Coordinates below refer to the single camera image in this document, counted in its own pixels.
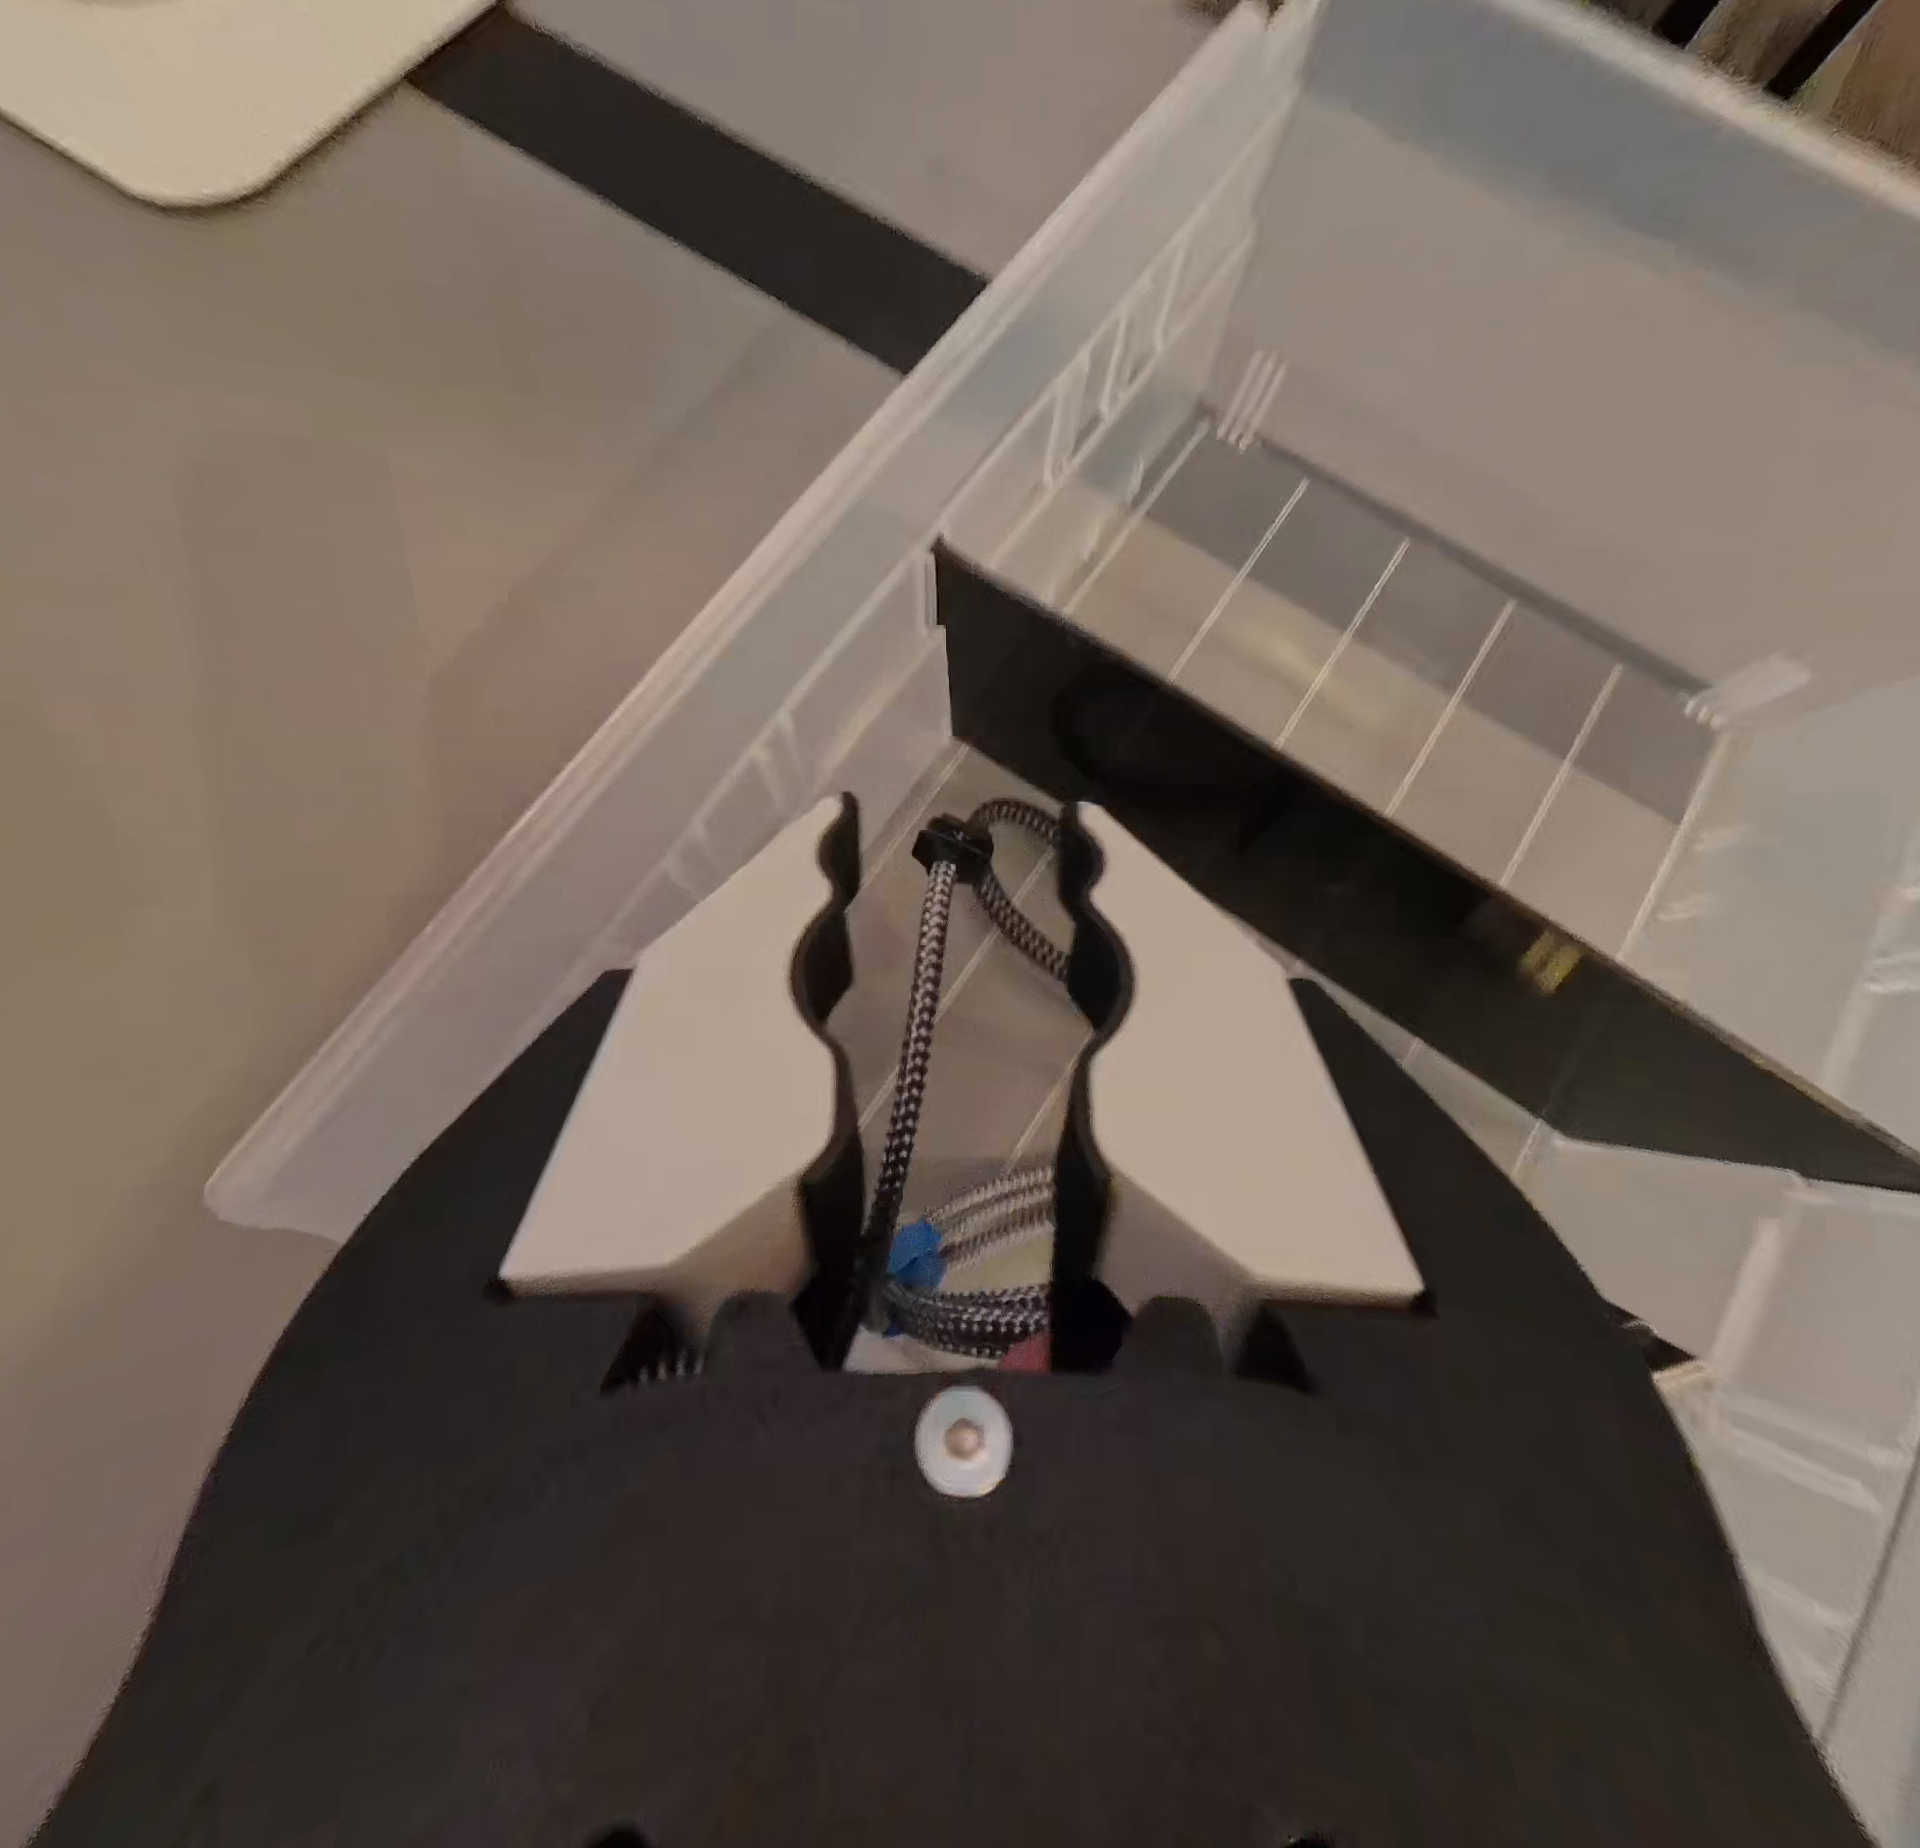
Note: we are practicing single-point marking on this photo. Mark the white document stand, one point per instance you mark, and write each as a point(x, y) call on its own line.
point(211, 51)

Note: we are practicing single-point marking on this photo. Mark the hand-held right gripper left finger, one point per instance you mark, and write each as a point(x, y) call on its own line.
point(676, 1129)

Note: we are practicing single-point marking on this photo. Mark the clear plastic organizer box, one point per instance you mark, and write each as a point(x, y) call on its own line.
point(750, 679)

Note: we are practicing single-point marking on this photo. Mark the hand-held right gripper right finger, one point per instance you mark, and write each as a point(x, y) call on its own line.
point(1245, 1129)

